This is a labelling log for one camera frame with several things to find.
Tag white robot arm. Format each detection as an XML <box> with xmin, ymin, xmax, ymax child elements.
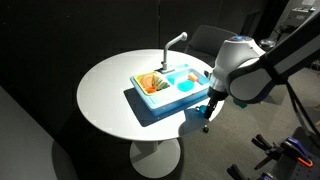
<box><xmin>204</xmin><ymin>10</ymin><xmax>320</xmax><ymax>118</ymax></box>

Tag black clamp handles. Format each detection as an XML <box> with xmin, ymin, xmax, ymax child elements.
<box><xmin>227</xmin><ymin>134</ymin><xmax>282</xmax><ymax>180</ymax></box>

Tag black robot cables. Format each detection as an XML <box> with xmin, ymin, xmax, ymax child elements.
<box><xmin>284</xmin><ymin>81</ymin><xmax>320</xmax><ymax>138</ymax></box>

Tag round white table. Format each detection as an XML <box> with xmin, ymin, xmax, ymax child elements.
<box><xmin>77</xmin><ymin>49</ymin><xmax>211</xmax><ymax>178</ymax></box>

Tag blue bowl in sink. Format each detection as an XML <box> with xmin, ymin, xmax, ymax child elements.
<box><xmin>177</xmin><ymin>80</ymin><xmax>194</xmax><ymax>92</ymax></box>

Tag grey office chair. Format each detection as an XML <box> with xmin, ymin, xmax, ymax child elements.
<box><xmin>185</xmin><ymin>25</ymin><xmax>236</xmax><ymax>67</ymax></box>

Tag small blue cup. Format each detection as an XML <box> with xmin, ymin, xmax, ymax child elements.
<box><xmin>196</xmin><ymin>105</ymin><xmax>207</xmax><ymax>117</ymax></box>

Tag grey toy faucet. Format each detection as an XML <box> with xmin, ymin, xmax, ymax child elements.
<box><xmin>158</xmin><ymin>32</ymin><xmax>188</xmax><ymax>74</ymax></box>

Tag clamp with orange tip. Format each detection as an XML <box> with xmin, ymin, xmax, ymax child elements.
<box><xmin>281</xmin><ymin>137</ymin><xmax>313</xmax><ymax>168</ymax></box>

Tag small item in sink basin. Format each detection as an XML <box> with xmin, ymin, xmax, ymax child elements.
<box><xmin>188</xmin><ymin>73</ymin><xmax>198</xmax><ymax>82</ymax></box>

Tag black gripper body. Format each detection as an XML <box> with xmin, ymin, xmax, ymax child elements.
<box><xmin>207</xmin><ymin>88</ymin><xmax>228</xmax><ymax>112</ymax></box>

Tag blue toy sink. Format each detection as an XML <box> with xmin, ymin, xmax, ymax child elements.
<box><xmin>130</xmin><ymin>64</ymin><xmax>209</xmax><ymax>116</ymax></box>

